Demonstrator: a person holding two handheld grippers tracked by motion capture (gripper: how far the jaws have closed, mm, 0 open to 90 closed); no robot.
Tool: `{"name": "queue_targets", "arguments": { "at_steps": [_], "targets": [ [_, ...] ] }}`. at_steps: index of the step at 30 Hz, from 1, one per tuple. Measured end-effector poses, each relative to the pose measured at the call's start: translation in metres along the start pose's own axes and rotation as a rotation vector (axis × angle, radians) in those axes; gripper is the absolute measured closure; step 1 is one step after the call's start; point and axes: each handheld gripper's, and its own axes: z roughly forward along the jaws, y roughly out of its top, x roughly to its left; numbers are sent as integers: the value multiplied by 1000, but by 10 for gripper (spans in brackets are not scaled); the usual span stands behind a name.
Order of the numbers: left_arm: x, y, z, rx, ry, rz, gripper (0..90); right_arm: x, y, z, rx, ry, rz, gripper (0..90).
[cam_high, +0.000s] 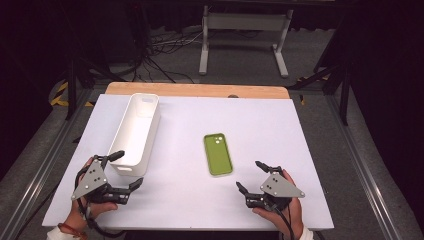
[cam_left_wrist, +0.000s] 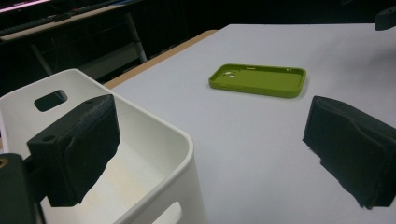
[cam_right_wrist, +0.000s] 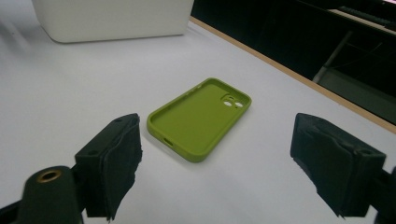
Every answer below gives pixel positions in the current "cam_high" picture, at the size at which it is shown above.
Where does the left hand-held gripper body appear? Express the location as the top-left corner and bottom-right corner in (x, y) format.
(70, 154), (131, 205)

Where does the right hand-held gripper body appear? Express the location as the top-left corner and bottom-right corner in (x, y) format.
(244, 165), (306, 211)

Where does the white plastic storage bin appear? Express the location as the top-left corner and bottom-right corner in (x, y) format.
(108, 92), (162, 178)

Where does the green phone case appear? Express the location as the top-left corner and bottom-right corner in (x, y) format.
(203, 132), (234, 178)

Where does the person's right hand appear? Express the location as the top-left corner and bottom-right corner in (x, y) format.
(251, 169), (306, 240)

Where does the person's left hand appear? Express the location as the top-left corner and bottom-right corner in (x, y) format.
(63, 156), (120, 232)

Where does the person's right white sleeve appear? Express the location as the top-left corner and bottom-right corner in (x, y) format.
(297, 226), (315, 240)

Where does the person's white sleeve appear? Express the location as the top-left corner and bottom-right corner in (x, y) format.
(45, 226), (84, 240)
(297, 226), (315, 240)

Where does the white table cover sheet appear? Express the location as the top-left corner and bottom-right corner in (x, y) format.
(42, 93), (335, 232)

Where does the person's left white sleeve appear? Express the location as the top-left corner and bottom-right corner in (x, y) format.
(45, 226), (84, 240)

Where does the black tripod stand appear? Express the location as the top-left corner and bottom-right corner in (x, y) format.
(288, 49), (355, 127)
(64, 54), (128, 122)

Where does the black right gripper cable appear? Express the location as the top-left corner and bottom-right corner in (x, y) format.
(272, 203), (298, 240)

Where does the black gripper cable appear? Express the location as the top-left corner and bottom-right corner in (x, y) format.
(74, 166), (128, 240)
(272, 203), (298, 240)

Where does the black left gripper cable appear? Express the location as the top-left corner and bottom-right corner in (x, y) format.
(74, 166), (128, 240)

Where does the aluminium floor rail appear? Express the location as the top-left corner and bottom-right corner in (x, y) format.
(0, 88), (98, 240)
(324, 94), (403, 240)

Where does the red bracelet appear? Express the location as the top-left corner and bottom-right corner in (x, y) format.
(57, 222), (89, 240)

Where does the bundle of black floor cables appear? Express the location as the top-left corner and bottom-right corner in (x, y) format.
(132, 29), (205, 85)

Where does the white metal stand frame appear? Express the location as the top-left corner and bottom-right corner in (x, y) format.
(198, 4), (294, 79)

